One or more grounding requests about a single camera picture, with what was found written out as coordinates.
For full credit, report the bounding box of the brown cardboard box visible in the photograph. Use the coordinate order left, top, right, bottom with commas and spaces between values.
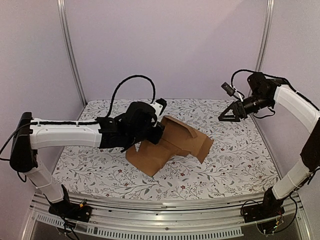
125, 115, 214, 177

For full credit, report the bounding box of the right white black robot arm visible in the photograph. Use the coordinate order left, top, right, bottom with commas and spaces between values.
218, 70, 320, 218

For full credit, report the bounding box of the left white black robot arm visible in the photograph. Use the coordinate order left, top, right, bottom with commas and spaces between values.
7, 98, 167, 217

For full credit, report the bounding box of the floral patterned table mat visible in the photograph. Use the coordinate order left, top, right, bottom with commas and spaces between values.
53, 99, 279, 201

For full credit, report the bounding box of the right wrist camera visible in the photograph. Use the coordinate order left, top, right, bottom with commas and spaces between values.
221, 82, 244, 102

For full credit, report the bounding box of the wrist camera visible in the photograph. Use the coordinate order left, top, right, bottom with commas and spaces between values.
151, 98, 167, 117
221, 82, 244, 102

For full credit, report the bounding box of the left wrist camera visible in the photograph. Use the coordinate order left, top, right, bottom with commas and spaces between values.
151, 98, 167, 117

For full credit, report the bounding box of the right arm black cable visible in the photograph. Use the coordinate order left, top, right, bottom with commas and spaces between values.
230, 69, 256, 88

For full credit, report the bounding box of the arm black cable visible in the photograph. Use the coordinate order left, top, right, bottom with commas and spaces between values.
107, 75, 157, 118
230, 69, 256, 88

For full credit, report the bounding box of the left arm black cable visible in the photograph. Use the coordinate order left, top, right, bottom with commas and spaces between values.
107, 75, 157, 118

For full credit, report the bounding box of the right aluminium frame post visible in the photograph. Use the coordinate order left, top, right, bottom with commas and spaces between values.
255, 0, 275, 72

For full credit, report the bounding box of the aluminium frame post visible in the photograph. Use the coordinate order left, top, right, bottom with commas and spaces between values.
56, 0, 87, 107
255, 0, 275, 72

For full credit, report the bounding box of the front aluminium rail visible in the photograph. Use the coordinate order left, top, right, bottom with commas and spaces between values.
21, 192, 313, 240

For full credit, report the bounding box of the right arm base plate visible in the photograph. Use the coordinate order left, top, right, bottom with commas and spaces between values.
240, 203, 285, 223

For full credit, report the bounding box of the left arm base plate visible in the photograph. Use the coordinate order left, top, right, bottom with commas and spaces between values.
48, 200, 93, 223

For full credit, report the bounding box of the left aluminium frame post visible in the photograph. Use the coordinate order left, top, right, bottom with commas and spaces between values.
56, 0, 87, 107

